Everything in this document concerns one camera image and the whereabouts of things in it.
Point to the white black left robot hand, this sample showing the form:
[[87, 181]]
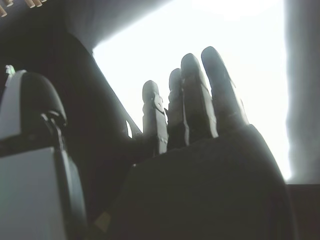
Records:
[[200, 195]]

